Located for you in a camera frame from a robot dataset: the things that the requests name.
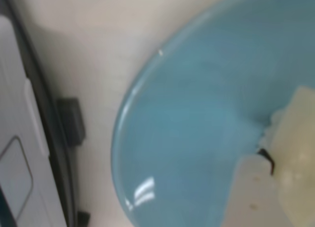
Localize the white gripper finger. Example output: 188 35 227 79
216 148 297 227

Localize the blue oval dish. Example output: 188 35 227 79
111 0 315 227

